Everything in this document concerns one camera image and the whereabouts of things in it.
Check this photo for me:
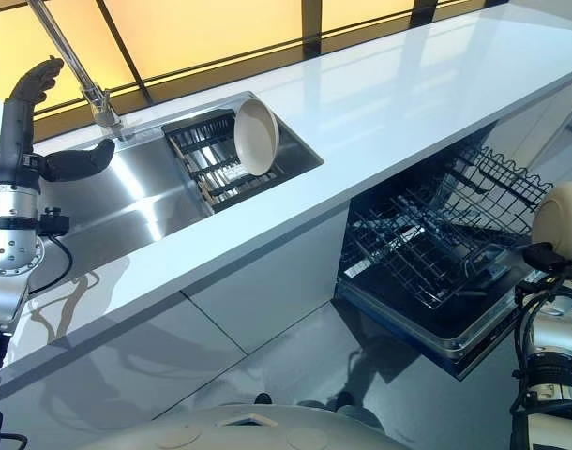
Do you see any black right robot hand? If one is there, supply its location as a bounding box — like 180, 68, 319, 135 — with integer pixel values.
522, 241, 572, 275

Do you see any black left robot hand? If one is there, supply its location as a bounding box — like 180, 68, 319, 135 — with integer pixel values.
0, 56, 116, 188

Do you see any cream round plate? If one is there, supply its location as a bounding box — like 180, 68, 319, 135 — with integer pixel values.
533, 181, 572, 260
233, 98, 282, 178

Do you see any open dishwasher door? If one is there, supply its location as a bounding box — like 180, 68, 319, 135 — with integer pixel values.
333, 269, 543, 382

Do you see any chrome kitchen faucet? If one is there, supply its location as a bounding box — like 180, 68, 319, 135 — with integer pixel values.
26, 0, 128, 143

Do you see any stainless steel sink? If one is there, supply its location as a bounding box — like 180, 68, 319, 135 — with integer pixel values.
30, 90, 325, 294

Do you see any black sink dish rack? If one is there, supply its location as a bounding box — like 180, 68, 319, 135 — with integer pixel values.
162, 107, 288, 213

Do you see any wide white cabinet door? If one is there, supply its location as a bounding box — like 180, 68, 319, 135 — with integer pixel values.
0, 297, 248, 426

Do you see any narrow white cabinet door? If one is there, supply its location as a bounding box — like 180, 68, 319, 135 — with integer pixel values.
180, 196, 352, 357

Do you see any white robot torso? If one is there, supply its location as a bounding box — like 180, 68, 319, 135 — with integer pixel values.
77, 401, 412, 450

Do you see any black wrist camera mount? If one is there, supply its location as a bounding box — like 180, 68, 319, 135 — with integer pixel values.
36, 204, 70, 236

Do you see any black wire upper dishwasher rack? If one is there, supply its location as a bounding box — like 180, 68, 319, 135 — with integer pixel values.
433, 139, 555, 213

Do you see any black wire dishwasher rack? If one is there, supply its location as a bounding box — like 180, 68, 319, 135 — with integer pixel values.
433, 139, 555, 213
340, 185, 519, 309

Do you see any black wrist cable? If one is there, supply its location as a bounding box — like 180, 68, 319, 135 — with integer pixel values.
26, 232, 75, 295

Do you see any black wire lower dishwasher rack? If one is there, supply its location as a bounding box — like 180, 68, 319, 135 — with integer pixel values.
340, 185, 519, 309

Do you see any black window frame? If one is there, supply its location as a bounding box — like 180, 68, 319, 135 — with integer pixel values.
0, 0, 507, 124

